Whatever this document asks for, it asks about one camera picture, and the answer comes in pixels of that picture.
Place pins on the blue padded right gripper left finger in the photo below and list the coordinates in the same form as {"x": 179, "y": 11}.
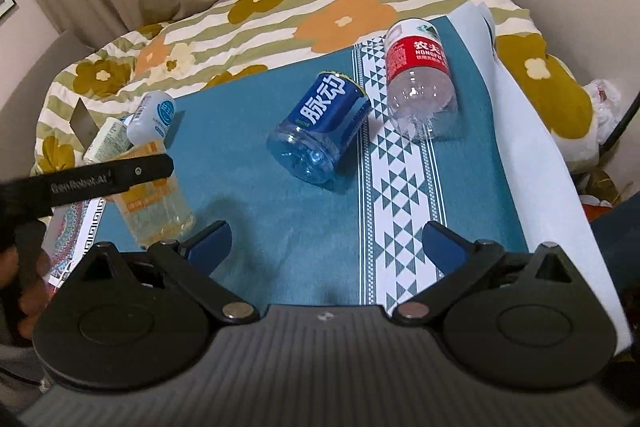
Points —
{"x": 189, "y": 265}

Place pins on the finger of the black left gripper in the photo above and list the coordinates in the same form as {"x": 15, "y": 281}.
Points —
{"x": 105, "y": 179}

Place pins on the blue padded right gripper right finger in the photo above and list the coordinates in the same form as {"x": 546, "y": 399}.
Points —
{"x": 464, "y": 264}

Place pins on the green white label cup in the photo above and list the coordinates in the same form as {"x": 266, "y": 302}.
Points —
{"x": 110, "y": 141}

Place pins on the white blue label cup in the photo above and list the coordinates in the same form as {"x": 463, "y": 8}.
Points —
{"x": 152, "y": 119}

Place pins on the blue label cut bottle cup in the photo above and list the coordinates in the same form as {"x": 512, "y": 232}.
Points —
{"x": 311, "y": 141}

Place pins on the person's left hand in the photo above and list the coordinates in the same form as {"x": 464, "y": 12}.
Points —
{"x": 35, "y": 298}

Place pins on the patterned box under mat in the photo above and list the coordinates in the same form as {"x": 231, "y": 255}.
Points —
{"x": 70, "y": 234}

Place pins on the grey metal triangular piece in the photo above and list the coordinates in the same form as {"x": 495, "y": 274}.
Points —
{"x": 83, "y": 125}

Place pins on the teal patterned cloth mat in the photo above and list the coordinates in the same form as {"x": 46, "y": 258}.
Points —
{"x": 497, "y": 174}

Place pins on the red label clear cut bottle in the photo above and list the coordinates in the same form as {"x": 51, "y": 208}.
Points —
{"x": 420, "y": 96}

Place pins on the white plastic bag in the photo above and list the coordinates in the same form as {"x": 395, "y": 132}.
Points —
{"x": 605, "y": 99}

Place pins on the floral striped bed quilt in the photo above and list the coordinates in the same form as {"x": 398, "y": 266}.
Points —
{"x": 236, "y": 38}

